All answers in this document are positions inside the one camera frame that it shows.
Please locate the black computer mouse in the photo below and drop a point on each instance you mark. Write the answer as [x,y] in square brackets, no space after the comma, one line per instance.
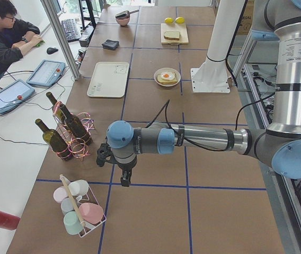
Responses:
[51,50]

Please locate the green wine bottle middle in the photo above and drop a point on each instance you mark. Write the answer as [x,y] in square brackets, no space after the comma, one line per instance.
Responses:
[75,125]

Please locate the green wine bottle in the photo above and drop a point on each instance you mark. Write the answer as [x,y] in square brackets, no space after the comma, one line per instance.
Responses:
[55,141]
[53,101]
[75,125]

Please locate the cream bear tray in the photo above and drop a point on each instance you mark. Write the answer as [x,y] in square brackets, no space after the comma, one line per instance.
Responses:
[109,80]

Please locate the white wire cup rack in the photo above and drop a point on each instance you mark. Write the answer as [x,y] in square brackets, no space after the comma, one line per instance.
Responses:
[77,201]

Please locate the far teach pendant tablet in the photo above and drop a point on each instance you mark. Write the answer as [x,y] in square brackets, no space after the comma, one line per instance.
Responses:
[47,73]

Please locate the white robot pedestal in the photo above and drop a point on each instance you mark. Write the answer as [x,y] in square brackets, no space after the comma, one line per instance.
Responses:
[211,76]

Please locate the cardboard box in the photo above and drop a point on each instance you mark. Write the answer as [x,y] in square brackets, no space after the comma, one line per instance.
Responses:
[235,15]

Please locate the bread slice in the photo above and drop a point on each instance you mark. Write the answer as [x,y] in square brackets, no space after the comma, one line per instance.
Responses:
[168,82]
[172,35]

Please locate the salmon pink cup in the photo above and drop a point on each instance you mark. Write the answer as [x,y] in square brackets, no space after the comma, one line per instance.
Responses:
[91,212]

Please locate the grey cup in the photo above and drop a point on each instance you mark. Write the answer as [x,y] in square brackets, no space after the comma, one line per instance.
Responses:
[66,206]

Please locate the white round plate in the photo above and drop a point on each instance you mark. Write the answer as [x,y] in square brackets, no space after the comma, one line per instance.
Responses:
[178,76]

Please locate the copper wire bottle rack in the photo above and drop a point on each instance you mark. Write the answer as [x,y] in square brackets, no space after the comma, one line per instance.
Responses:
[76,146]

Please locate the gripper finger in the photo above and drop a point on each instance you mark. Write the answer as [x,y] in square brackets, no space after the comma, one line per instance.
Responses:
[125,182]

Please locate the teach pendant tablet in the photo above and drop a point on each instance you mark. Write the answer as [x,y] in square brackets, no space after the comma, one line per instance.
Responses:
[47,73]
[14,94]

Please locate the white cup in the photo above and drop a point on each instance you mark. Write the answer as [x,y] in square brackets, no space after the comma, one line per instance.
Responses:
[79,187]

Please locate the right yellow lemon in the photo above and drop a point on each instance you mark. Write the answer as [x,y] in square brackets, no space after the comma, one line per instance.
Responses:
[180,20]

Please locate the near teach pendant tablet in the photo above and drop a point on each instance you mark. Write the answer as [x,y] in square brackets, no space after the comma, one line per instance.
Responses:
[14,94]

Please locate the pink bowl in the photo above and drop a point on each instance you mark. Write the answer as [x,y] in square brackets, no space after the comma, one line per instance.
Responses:
[123,21]

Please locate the green wine bottle far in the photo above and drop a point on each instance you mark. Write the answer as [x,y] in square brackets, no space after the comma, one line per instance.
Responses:
[53,101]

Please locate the wooden cutting board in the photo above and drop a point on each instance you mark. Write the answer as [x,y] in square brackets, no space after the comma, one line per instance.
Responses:
[175,27]

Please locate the seated person black jacket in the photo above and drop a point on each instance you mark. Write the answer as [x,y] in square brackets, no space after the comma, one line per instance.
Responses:
[17,37]

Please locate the black keyboard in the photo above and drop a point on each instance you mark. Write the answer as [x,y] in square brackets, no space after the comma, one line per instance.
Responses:
[70,29]

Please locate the aluminium frame post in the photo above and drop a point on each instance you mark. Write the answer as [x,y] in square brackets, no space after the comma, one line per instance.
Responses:
[50,11]

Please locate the mint green cup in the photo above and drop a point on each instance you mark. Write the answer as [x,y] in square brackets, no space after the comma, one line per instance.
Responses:
[72,223]

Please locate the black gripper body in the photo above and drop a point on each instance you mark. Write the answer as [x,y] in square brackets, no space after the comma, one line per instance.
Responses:
[126,168]

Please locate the yellow lemon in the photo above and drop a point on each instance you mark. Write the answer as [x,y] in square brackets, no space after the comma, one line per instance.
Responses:
[169,20]
[180,20]

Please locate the grey folded cloth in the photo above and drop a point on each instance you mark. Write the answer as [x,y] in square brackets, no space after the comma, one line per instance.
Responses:
[110,44]

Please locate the light pink cup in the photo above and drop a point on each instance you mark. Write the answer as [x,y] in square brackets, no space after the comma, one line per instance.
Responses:
[60,194]

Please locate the fried egg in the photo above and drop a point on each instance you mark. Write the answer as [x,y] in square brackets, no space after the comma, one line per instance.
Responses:
[166,76]

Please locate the left yellow lemon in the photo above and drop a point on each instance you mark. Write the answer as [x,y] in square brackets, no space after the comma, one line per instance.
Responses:
[169,20]

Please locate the green wine bottle near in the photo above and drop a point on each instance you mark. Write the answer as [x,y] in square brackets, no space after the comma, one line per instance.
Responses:
[55,141]

